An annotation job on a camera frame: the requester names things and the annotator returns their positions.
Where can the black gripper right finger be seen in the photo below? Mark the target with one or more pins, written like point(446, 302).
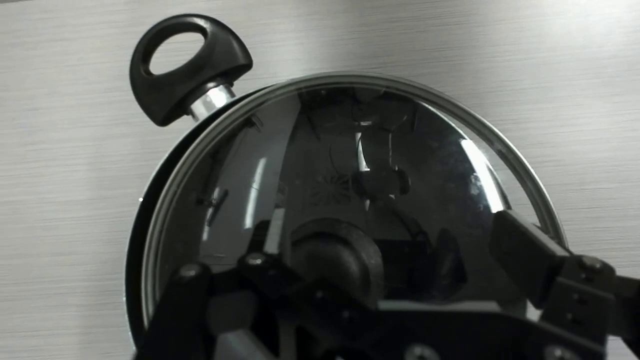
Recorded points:
point(561, 280)

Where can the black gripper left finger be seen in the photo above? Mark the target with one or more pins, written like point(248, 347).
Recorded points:
point(193, 312)

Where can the glass pot lid black knob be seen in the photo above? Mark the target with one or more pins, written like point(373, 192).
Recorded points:
point(321, 167)

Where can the black cooking pot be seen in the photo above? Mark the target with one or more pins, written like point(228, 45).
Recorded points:
point(193, 73)

